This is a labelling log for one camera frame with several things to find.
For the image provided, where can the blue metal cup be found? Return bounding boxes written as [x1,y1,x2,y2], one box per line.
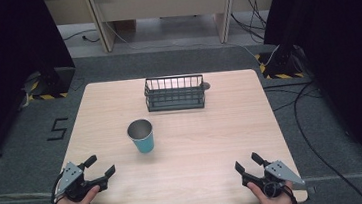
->
[126,118,157,155]

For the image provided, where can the black hanging cables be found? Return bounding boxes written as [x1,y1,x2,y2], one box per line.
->
[228,0,270,47]

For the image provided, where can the black stand base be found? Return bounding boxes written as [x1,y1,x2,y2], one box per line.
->
[24,65,79,103]
[253,43,311,83]

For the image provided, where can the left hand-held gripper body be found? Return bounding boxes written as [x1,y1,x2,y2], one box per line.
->
[51,158,110,204]

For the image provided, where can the black curtain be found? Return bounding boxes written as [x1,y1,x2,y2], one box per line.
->
[0,0,85,168]
[259,0,362,204]

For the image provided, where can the black wire rack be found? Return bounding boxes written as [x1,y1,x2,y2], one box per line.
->
[142,71,214,114]

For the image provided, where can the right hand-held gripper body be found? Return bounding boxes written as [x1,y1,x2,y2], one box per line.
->
[239,157,307,201]

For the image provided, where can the black floor cable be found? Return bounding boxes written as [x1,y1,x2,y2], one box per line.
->
[263,76,362,204]

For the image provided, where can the beige wooden desk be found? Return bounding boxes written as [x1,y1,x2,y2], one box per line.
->
[42,0,287,61]

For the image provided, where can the black cable with plug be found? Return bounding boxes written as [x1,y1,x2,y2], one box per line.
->
[61,29,101,47]

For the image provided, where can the person's right hand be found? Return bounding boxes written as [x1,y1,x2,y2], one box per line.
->
[246,177,296,204]

